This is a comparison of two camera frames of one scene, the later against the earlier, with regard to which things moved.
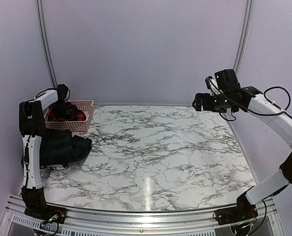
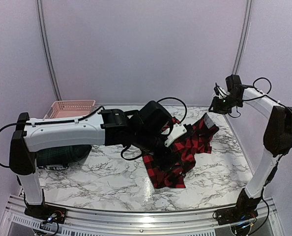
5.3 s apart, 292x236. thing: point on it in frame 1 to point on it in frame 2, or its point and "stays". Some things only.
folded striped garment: [56, 166] stays
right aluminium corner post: [242, 46] stays
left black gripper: [66, 115] to [160, 159]
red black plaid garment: [64, 111] to [198, 138]
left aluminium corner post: [46, 44] stays
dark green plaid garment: [60, 147] stays
